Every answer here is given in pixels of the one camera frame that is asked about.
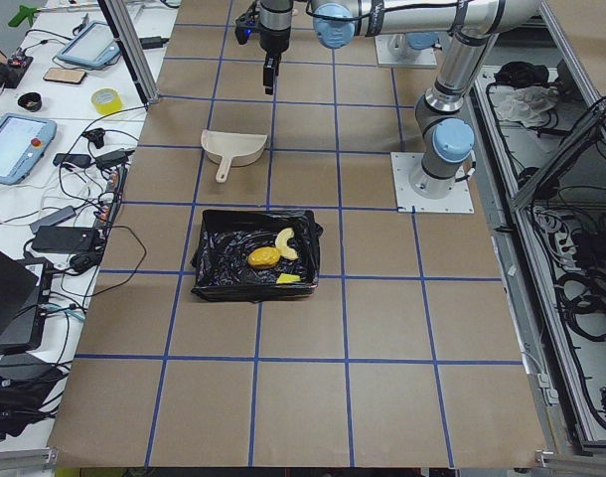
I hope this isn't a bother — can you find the aluminium frame post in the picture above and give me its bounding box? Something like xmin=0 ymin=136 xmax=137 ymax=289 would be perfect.
xmin=98 ymin=0 xmax=159 ymax=106

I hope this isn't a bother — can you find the white crumpled cloth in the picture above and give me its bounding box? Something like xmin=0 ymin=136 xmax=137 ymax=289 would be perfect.
xmin=496 ymin=85 xmax=559 ymax=128

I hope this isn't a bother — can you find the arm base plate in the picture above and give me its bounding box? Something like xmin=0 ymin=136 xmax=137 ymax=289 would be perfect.
xmin=390 ymin=152 xmax=474 ymax=215
xmin=376 ymin=32 xmax=439 ymax=70

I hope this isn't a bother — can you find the black laptop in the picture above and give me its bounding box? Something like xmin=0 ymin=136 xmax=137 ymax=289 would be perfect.
xmin=0 ymin=251 xmax=53 ymax=355

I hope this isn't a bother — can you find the toy croissant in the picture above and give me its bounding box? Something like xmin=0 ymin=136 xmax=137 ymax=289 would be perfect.
xmin=274 ymin=228 xmax=298 ymax=260

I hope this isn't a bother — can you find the teach pendant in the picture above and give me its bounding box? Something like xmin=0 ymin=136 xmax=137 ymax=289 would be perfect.
xmin=0 ymin=113 xmax=58 ymax=185
xmin=56 ymin=21 xmax=120 ymax=70

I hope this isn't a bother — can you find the far teach pendant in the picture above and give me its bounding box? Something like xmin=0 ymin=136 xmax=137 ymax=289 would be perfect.
xmin=56 ymin=21 xmax=120 ymax=70

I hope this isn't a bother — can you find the yellow sponge piece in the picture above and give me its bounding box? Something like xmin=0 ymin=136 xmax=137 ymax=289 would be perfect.
xmin=276 ymin=273 xmax=301 ymax=284

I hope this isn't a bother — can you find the small black bowl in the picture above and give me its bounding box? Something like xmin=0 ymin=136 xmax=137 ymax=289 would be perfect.
xmin=17 ymin=91 xmax=43 ymax=112

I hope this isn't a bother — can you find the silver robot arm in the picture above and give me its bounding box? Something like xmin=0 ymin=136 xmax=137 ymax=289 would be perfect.
xmin=234 ymin=1 xmax=539 ymax=118
xmin=389 ymin=32 xmax=439 ymax=55

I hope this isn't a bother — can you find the beige plastic dustpan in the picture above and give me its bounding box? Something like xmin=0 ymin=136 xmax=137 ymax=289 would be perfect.
xmin=201 ymin=129 xmax=268 ymax=184

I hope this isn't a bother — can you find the yellow bread roll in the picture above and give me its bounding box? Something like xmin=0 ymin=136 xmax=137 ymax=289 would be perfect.
xmin=247 ymin=246 xmax=281 ymax=269

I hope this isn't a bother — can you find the yellow tape roll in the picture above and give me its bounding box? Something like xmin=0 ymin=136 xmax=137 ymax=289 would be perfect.
xmin=91 ymin=87 xmax=123 ymax=115

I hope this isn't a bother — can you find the black webcam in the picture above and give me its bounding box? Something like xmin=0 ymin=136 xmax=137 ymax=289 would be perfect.
xmin=81 ymin=127 xmax=106 ymax=149

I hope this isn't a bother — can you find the black power adapter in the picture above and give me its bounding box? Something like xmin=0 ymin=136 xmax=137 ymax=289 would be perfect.
xmin=32 ymin=226 xmax=100 ymax=253

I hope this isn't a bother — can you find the black lined trash bin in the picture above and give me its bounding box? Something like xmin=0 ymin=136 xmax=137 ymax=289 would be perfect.
xmin=192 ymin=210 xmax=323 ymax=302

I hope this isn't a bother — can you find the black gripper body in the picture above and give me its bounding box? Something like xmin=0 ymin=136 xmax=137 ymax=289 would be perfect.
xmin=234 ymin=12 xmax=290 ymax=59

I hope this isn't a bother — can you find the near teach pendant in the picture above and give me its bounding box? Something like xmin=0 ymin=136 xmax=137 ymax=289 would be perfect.
xmin=0 ymin=113 xmax=58 ymax=185

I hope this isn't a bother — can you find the brown phone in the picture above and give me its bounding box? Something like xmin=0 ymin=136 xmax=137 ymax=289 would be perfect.
xmin=43 ymin=68 xmax=86 ymax=84

